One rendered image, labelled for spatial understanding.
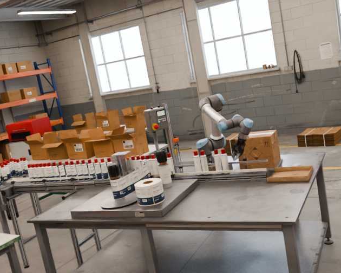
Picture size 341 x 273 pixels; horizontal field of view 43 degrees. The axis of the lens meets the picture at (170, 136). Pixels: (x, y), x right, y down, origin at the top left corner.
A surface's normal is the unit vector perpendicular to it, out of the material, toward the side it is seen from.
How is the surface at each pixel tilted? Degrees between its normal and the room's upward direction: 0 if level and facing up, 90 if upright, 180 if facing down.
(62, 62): 90
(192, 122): 90
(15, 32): 90
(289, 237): 90
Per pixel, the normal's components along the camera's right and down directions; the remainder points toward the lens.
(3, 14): 0.81, -0.05
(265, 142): -0.42, 0.23
